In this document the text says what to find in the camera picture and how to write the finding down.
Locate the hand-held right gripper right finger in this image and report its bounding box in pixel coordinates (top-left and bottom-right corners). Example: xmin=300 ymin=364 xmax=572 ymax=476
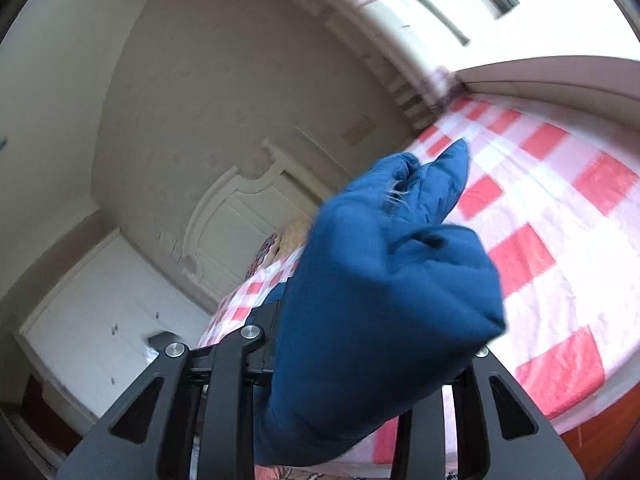
xmin=390 ymin=345 xmax=587 ymax=480

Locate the pink checked bed cover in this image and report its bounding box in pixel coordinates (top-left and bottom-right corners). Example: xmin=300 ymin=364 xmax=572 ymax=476
xmin=197 ymin=95 xmax=640 ymax=480

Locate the wall socket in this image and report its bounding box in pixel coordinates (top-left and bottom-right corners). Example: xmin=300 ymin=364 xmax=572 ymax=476
xmin=341 ymin=115 xmax=376 ymax=145

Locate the blue puffer jacket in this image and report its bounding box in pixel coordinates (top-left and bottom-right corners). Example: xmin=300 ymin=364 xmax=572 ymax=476
xmin=252 ymin=139 xmax=507 ymax=468

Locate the patterned pillow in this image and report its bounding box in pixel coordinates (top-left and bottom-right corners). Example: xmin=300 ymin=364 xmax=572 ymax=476
xmin=245 ymin=232 xmax=284 ymax=279

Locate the wooden bed frame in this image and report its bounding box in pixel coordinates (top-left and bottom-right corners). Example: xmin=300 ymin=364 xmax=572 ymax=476
xmin=557 ymin=375 xmax=640 ymax=480

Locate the pale yellow pillow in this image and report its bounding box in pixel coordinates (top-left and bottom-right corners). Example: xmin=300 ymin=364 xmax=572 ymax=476
xmin=277 ymin=217 xmax=319 ymax=257

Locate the white wardrobe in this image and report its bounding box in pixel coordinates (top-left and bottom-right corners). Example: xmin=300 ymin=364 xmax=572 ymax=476
xmin=19 ymin=230 xmax=212 ymax=417

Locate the printed curtain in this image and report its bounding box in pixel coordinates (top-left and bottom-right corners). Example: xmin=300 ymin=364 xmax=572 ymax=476
xmin=327 ymin=0 xmax=453 ymax=128

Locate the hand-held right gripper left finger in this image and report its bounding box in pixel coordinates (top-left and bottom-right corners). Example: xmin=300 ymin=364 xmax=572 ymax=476
xmin=55 ymin=305 xmax=282 ymax=480

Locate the white bed headboard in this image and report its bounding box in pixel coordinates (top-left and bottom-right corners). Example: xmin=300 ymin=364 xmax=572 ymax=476
xmin=182 ymin=140 xmax=332 ymax=297

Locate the white window sill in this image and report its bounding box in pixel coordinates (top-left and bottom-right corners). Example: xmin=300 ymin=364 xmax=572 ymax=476
xmin=457 ymin=57 xmax=640 ymax=126

